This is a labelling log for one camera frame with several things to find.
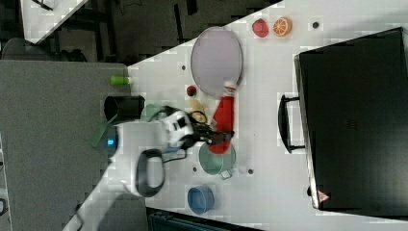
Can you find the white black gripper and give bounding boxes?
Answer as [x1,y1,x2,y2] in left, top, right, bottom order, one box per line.
[161,109,235,150]

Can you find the red felt ketchup bottle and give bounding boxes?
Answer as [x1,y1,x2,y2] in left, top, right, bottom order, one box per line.
[209,81,237,154]

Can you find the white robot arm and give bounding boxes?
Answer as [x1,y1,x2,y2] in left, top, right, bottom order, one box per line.
[63,106,235,231]

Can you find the grey round plate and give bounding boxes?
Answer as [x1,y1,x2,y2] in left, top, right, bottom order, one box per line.
[191,27,242,98]

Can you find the yellow felt banana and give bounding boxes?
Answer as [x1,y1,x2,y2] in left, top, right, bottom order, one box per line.
[190,97,207,123]

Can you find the red felt strawberry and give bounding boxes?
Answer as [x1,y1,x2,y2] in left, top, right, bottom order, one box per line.
[187,86,197,96]

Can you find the blue bowl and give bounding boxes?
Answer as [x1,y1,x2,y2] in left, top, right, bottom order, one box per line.
[187,185,215,215]

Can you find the black cylinder container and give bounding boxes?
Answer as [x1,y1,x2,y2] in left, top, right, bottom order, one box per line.
[104,96,145,124]

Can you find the red felt apple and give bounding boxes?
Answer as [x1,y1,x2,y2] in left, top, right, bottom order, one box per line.
[252,18,269,38]

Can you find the green bottle toy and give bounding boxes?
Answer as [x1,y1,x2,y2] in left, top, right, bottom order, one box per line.
[110,75,131,86]

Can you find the orange slice toy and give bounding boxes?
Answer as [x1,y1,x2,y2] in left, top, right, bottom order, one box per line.
[272,16,293,37]

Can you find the black toaster oven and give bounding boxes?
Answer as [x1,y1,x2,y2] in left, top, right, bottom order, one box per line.
[278,27,408,220]

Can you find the grey fabric panel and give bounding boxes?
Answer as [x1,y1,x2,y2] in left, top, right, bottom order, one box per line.
[1,61,130,231]

